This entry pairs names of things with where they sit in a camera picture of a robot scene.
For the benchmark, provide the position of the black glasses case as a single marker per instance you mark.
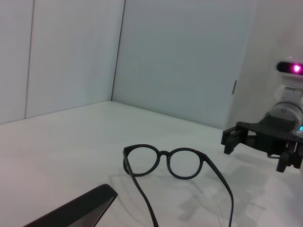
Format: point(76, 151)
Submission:
point(71, 210)

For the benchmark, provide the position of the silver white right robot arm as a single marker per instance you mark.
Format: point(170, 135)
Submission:
point(286, 108)

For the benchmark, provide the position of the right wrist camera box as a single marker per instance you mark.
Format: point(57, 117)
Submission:
point(288, 68)

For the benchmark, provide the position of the black round-frame glasses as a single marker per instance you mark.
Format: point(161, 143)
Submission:
point(164, 153)

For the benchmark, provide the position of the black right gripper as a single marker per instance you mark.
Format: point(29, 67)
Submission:
point(272, 132)

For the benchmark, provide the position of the small grey wall panel latch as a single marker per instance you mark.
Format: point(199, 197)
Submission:
point(234, 87)

